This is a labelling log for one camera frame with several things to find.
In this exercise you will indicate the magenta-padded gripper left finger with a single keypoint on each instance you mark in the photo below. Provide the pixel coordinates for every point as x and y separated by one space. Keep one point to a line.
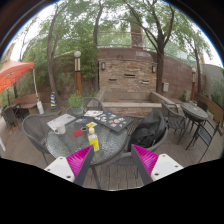
78 160

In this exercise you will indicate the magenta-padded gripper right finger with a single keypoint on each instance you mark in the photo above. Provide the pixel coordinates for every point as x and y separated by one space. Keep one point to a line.
148 160

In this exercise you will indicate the clear bottle with yellow label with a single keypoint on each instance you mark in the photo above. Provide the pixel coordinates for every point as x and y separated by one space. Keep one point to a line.
94 141

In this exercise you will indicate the black backpack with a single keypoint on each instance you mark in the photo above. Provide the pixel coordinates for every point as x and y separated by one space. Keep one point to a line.
148 130

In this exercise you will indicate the small dark round disc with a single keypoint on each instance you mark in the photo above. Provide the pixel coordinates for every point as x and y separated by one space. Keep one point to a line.
84 128

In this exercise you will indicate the yellow card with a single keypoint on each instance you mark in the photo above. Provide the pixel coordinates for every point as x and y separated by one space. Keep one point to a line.
91 124

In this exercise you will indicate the small blue sticker card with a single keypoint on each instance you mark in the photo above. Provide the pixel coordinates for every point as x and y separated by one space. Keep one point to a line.
81 120

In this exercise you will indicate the silver laptop with stickers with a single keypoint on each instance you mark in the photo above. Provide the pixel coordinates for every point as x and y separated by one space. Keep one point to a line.
61 120

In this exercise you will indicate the stone fountain basin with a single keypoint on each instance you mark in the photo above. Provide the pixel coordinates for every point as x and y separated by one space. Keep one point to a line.
133 105

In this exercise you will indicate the potted green plant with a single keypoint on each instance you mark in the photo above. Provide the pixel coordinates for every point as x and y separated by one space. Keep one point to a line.
76 101

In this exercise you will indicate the black slatted chair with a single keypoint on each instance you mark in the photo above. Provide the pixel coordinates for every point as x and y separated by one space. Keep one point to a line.
203 133

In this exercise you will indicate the blue and yellow striped cone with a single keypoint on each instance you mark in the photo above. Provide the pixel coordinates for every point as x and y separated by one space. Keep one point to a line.
53 100

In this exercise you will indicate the round dark patio table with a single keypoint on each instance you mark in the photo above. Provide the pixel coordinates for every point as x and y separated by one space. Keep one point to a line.
194 111

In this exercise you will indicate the wooden bench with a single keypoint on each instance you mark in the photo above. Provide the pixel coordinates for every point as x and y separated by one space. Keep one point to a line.
26 100

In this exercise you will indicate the dark patio chair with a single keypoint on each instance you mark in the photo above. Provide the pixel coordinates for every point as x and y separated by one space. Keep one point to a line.
11 115

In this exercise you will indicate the orange canopy tent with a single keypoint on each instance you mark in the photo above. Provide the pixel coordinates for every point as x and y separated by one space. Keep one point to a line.
13 73

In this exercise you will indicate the grey wall box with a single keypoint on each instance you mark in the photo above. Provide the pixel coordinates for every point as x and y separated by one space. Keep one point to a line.
165 87

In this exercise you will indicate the striped globe lamp post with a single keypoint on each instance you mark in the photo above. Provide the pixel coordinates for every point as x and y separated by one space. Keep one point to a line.
78 76

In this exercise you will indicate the brown globe lamp post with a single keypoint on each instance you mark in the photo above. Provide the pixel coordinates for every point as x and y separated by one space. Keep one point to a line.
193 86

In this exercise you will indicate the black wall lamp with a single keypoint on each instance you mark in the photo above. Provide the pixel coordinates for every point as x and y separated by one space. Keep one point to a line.
103 66
153 69

